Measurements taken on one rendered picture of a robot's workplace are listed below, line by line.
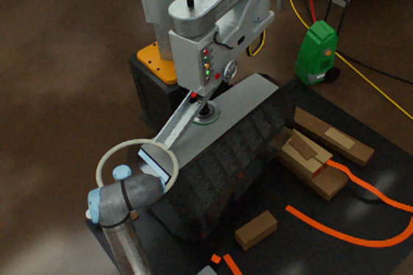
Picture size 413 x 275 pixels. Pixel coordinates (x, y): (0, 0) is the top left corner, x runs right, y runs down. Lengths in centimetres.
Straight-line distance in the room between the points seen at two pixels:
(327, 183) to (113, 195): 221
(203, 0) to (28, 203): 233
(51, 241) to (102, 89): 168
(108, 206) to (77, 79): 328
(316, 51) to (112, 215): 287
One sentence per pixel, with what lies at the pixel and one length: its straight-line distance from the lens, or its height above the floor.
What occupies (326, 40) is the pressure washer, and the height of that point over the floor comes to 52.
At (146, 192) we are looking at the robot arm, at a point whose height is 168.
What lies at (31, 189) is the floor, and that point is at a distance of 390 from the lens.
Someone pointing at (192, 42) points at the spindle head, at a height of 152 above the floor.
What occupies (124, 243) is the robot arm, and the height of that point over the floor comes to 154.
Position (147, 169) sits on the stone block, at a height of 75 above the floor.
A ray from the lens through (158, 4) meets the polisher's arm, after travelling 296.
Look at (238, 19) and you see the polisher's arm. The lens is 264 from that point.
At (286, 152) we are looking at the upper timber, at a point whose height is 21.
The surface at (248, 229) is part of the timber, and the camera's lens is 312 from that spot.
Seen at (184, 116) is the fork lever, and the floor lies 94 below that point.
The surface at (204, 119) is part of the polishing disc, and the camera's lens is 280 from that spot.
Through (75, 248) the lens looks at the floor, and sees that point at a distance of 345.
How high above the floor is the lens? 293
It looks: 48 degrees down
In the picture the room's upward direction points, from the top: 7 degrees counter-clockwise
